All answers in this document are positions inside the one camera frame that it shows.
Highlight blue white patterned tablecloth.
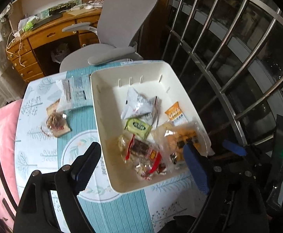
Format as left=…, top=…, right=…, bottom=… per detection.
left=14, top=61, right=206, bottom=232

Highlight brown cracker packet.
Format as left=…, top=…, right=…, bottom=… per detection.
left=40, top=99, right=71, bottom=138

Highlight black keyboard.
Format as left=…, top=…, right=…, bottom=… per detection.
left=31, top=13, right=63, bottom=30

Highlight white charging cable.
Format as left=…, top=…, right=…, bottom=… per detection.
left=5, top=30, right=29, bottom=67

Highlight pink quilt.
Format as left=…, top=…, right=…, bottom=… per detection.
left=0, top=98, right=24, bottom=233

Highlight wooden desk with drawers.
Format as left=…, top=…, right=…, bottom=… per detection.
left=6, top=9, right=101, bottom=83

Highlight dark red small packet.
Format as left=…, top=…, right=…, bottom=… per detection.
left=141, top=159, right=167, bottom=180

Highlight clear bag yellow puffs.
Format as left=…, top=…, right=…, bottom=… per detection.
left=118, top=133, right=162, bottom=166

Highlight green small snack packet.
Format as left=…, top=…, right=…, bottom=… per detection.
left=124, top=118, right=152, bottom=140

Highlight grey office chair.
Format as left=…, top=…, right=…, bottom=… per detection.
left=60, top=0, right=158, bottom=72

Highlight green tissue pack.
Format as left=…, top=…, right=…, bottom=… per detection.
left=23, top=19, right=39, bottom=32

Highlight clear white large bag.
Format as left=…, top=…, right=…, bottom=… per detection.
left=56, top=75, right=93, bottom=112

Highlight white lace covered furniture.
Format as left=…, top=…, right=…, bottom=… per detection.
left=0, top=3, right=27, bottom=108

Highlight metal window railing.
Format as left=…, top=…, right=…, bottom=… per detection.
left=159, top=0, right=283, bottom=146

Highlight orange label clear snack bag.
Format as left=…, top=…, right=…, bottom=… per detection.
left=151, top=120, right=211, bottom=172

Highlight white plastic storage bin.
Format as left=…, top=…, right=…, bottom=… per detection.
left=90, top=61, right=212, bottom=193

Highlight orange white snack stick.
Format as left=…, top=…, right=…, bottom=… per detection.
left=165, top=102, right=188, bottom=126

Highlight brown red snack packet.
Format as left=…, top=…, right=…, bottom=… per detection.
left=124, top=134, right=162, bottom=179

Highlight white silver snack pouch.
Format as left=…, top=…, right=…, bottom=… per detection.
left=121, top=87, right=158, bottom=126

